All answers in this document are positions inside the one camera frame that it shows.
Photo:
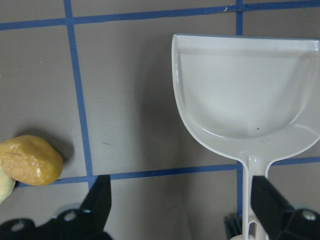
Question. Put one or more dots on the brown bread roll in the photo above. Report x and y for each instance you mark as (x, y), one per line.
(31, 160)

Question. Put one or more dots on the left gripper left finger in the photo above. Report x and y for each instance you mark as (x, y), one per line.
(84, 223)

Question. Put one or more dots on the pale curved bread piece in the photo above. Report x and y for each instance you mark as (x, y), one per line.
(7, 185)

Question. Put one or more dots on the white plastic dustpan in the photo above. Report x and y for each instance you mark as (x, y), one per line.
(251, 99)

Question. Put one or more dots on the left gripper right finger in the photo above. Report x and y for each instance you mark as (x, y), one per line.
(279, 219)

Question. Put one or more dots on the white hand brush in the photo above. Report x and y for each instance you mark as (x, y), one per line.
(233, 225)

